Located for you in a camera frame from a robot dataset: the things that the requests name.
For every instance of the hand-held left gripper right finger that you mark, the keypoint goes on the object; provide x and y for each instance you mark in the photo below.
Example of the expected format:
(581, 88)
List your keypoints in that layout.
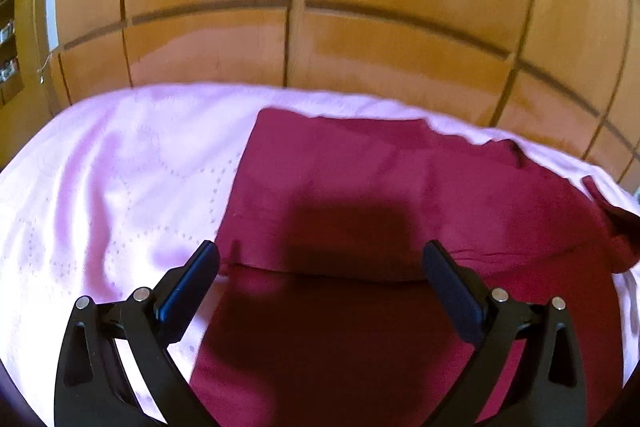
(454, 292)

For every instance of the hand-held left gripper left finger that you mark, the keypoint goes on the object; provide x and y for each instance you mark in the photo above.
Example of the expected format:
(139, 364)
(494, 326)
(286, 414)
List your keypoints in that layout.
(192, 281)

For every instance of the maroon garment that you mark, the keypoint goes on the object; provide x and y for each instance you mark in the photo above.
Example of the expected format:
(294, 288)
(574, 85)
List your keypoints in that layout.
(360, 227)

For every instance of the wooden shelf unit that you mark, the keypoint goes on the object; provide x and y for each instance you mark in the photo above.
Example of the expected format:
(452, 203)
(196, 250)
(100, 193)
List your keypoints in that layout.
(10, 32)

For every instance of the pink bed sheet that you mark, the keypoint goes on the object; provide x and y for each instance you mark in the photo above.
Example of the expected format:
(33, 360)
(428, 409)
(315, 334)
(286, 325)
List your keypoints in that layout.
(110, 197)

